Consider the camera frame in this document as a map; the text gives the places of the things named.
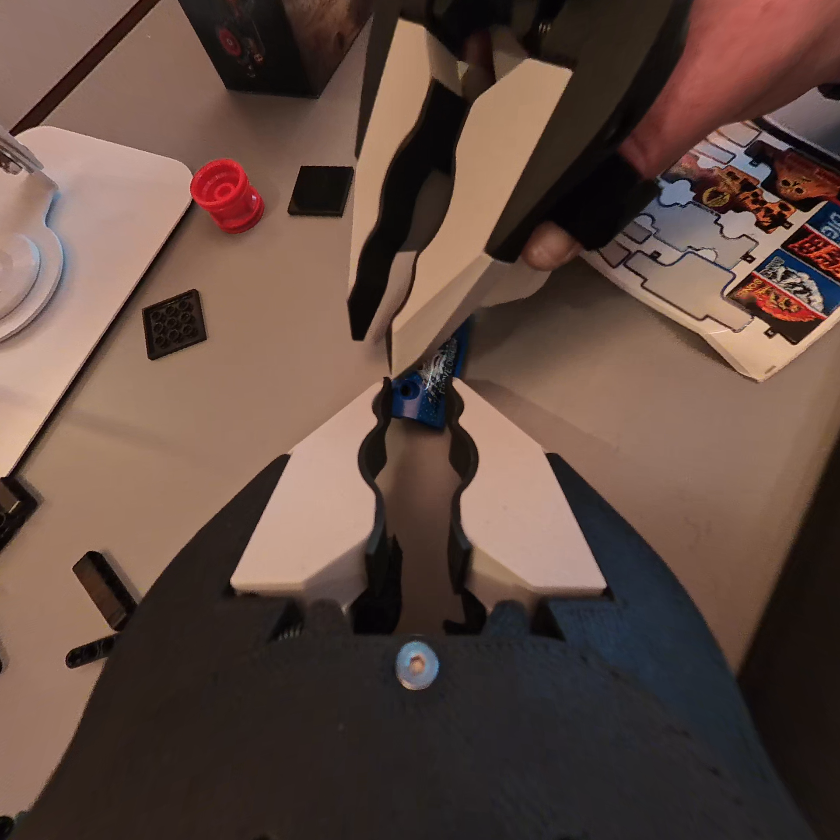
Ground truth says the white book stand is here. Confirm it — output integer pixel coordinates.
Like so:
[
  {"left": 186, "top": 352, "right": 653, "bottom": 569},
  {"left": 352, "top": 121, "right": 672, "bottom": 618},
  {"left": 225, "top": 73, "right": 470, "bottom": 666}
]
[{"left": 0, "top": 126, "right": 193, "bottom": 476}]

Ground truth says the thin black beam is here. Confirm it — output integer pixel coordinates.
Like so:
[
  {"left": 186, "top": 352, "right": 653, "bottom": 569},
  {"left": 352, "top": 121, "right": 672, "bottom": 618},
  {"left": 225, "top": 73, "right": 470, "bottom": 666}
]
[{"left": 66, "top": 635, "right": 120, "bottom": 669}]

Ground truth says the black frame piece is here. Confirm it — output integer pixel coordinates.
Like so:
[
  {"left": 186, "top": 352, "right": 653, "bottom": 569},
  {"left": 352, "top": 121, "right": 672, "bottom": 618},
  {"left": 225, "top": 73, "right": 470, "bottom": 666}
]
[{"left": 0, "top": 476, "right": 40, "bottom": 552}]

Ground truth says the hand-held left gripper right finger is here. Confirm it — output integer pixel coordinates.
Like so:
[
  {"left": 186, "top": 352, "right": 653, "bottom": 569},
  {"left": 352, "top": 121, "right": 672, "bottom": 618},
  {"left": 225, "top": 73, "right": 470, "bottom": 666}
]
[{"left": 446, "top": 377, "right": 608, "bottom": 624}]

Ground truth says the black smooth square tile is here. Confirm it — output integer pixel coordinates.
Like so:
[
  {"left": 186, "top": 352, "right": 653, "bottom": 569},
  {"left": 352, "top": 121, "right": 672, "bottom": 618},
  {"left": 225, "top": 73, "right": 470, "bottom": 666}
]
[{"left": 287, "top": 165, "right": 355, "bottom": 217}]

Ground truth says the dark toy set box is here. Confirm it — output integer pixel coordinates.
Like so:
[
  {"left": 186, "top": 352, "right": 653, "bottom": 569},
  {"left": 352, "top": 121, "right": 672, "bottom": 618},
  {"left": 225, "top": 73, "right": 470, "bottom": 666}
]
[{"left": 178, "top": 0, "right": 375, "bottom": 99}]

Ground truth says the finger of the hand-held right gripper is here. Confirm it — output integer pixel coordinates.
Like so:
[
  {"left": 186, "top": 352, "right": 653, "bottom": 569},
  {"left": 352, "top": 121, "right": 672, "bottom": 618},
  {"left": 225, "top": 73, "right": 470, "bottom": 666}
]
[
  {"left": 387, "top": 39, "right": 578, "bottom": 378},
  {"left": 346, "top": 18, "right": 470, "bottom": 343}
]

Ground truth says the black studded square plate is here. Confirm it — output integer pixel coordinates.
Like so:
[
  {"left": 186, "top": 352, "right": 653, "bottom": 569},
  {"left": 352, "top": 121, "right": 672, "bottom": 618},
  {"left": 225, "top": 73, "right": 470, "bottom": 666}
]
[{"left": 142, "top": 289, "right": 207, "bottom": 361}]

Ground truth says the red wheel rim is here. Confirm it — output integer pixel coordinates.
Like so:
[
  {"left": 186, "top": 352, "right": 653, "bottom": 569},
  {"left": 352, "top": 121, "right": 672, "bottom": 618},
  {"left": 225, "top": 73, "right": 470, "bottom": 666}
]
[{"left": 190, "top": 159, "right": 265, "bottom": 234}]

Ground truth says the grey desk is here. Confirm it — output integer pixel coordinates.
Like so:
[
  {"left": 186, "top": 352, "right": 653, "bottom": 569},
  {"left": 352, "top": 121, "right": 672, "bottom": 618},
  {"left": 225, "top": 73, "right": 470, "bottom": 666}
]
[{"left": 0, "top": 0, "right": 840, "bottom": 828}]

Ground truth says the thick black beam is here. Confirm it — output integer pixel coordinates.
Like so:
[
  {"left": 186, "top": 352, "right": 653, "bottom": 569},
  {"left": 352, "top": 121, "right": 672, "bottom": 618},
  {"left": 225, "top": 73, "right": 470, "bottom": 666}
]
[{"left": 72, "top": 551, "right": 139, "bottom": 631}]

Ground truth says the person's right hand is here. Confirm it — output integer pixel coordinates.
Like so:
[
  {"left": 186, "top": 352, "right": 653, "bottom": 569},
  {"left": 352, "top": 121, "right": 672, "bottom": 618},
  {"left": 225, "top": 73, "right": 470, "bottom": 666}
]
[{"left": 521, "top": 0, "right": 840, "bottom": 271}]

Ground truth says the blue printed curved panel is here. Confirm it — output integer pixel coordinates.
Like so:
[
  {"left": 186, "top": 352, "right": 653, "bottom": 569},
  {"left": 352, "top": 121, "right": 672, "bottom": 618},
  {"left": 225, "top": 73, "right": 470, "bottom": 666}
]
[{"left": 392, "top": 315, "right": 475, "bottom": 431}]

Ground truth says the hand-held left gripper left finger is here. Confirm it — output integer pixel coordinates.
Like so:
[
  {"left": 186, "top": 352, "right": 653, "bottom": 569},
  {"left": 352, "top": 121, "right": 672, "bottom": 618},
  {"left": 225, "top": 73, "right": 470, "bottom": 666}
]
[{"left": 230, "top": 375, "right": 404, "bottom": 621}]

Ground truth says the colourful sticker sheet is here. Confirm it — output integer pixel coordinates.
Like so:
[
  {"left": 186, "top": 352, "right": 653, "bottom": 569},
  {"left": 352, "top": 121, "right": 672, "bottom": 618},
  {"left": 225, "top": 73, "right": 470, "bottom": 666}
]
[{"left": 581, "top": 115, "right": 840, "bottom": 382}]

